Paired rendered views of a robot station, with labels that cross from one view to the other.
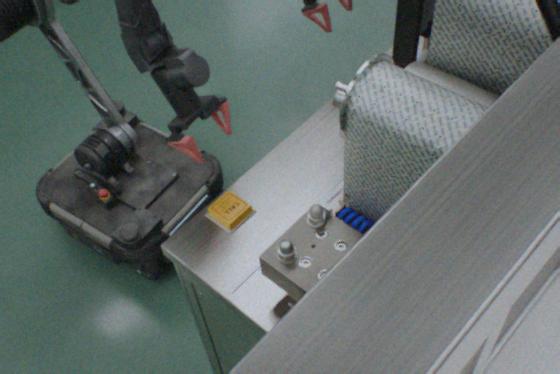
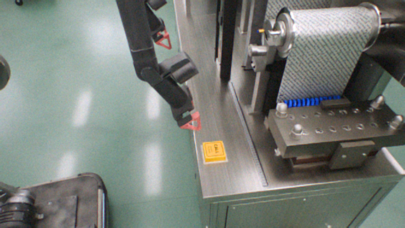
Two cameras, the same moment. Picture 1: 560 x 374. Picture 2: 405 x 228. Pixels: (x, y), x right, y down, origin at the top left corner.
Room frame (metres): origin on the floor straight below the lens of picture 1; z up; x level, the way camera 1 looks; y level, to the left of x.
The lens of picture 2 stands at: (0.59, 0.55, 1.64)
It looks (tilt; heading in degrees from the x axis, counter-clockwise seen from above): 43 degrees down; 301
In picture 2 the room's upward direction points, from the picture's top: straight up
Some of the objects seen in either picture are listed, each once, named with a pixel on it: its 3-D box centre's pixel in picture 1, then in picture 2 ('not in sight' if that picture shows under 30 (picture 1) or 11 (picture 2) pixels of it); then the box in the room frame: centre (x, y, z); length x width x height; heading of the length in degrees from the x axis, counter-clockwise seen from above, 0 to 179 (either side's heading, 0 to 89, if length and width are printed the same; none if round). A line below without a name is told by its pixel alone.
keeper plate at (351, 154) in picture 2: not in sight; (350, 155); (0.46, -0.13, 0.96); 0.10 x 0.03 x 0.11; 38
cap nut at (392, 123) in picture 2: not in sight; (398, 120); (0.37, -0.26, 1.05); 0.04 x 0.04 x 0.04
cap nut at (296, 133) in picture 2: (286, 248); (297, 130); (0.63, -0.06, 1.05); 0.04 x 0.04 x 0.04
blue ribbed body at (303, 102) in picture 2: (389, 242); (312, 102); (0.62, -0.25, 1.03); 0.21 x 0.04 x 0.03; 38
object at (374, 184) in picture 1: (398, 204); (316, 78); (0.64, -0.26, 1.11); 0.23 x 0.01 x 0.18; 38
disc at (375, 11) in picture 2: not in sight; (361, 27); (0.57, -0.39, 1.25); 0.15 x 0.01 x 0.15; 128
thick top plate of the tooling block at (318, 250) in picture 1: (373, 297); (335, 126); (0.53, -0.19, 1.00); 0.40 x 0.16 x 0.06; 38
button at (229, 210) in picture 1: (230, 210); (214, 151); (0.85, 0.03, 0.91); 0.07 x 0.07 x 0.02; 38
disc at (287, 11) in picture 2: (367, 96); (283, 33); (0.77, -0.23, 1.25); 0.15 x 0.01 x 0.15; 128
